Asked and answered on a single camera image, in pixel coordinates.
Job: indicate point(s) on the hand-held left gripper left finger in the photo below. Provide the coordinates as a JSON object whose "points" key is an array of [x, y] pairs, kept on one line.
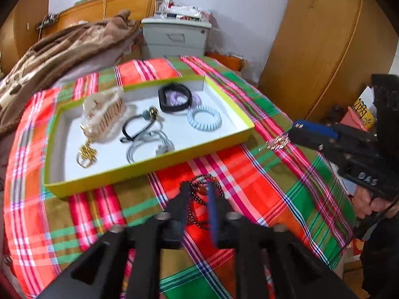
{"points": [[177, 215]]}

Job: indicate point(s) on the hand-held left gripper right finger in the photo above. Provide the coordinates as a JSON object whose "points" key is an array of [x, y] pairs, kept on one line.
{"points": [[213, 215]]}

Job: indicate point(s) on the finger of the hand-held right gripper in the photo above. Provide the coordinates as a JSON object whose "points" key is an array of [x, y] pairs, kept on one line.
{"points": [[308, 139], [314, 129]]}

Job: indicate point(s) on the yellow-green cardboard box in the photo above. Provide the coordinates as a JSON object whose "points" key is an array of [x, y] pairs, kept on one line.
{"points": [[149, 149]]}

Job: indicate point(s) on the black wristband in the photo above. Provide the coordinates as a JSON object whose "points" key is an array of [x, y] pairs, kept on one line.
{"points": [[162, 100]]}

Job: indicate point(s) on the beige hair claw clip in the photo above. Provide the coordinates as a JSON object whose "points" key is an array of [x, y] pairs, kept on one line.
{"points": [[103, 115]]}

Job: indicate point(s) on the person's right forearm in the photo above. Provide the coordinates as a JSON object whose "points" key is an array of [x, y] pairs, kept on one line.
{"points": [[382, 255]]}

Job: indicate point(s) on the person's right hand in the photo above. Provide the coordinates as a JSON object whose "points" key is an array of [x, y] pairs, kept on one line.
{"points": [[363, 204]]}

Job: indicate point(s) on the pink box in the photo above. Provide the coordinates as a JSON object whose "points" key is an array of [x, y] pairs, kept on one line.
{"points": [[352, 118]]}

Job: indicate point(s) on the yellow printed bag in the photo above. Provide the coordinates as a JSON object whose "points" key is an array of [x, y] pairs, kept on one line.
{"points": [[363, 107]]}

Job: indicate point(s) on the plaid cloth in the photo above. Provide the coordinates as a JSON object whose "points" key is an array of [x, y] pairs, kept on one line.
{"points": [[280, 199]]}

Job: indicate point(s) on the large wooden wardrobe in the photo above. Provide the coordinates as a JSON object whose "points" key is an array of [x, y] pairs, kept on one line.
{"points": [[318, 43]]}

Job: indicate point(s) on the orange box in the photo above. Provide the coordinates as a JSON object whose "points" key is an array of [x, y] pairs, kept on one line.
{"points": [[229, 60]]}

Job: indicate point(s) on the grey nightstand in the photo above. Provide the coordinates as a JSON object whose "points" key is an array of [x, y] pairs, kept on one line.
{"points": [[174, 42]]}

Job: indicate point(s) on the white plastic packet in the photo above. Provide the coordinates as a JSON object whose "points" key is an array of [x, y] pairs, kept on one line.
{"points": [[187, 11]]}

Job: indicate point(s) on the brown patterned blanket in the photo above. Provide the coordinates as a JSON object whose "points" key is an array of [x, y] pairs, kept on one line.
{"points": [[62, 53]]}

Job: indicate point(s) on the wooden headboard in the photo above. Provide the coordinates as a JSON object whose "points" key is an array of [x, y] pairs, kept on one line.
{"points": [[118, 6]]}

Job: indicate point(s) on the power strip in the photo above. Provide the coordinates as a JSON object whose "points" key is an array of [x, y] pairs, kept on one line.
{"points": [[48, 19]]}

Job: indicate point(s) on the wooden cabinet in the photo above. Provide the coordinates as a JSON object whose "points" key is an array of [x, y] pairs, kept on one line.
{"points": [[21, 21]]}

